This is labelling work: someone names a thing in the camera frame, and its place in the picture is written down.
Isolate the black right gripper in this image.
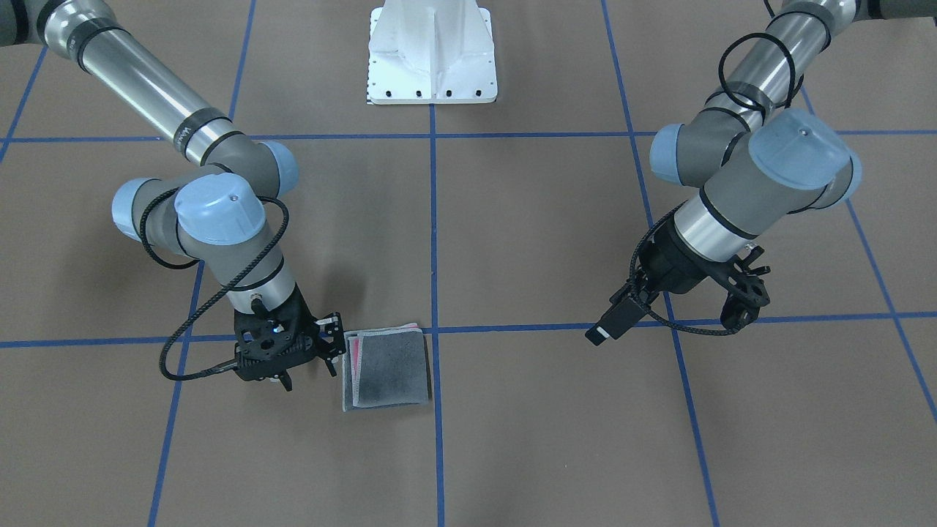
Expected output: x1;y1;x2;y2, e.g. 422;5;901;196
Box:
234;286;347;392

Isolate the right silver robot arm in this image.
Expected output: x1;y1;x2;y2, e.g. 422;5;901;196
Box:
2;1;347;391

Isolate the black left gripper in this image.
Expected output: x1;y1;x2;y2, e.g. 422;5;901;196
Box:
611;220;770;330

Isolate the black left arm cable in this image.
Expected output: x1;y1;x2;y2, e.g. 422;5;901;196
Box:
628;0;806;337

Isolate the pink and grey towel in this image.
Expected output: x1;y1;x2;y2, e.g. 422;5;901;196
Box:
342;323;430;411

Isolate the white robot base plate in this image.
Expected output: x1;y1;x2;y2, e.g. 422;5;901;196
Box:
366;1;499;105

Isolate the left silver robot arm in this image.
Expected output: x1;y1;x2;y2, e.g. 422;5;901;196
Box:
588;1;935;344

